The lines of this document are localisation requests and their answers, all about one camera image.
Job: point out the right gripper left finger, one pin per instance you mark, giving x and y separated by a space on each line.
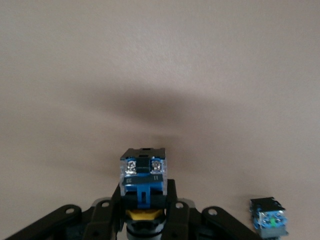
100 220

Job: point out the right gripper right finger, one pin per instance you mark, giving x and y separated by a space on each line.
182 220

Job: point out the yellow push button blue block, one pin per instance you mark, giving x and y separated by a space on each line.
142 175

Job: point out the green push button blue block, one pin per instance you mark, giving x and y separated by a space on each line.
270 220

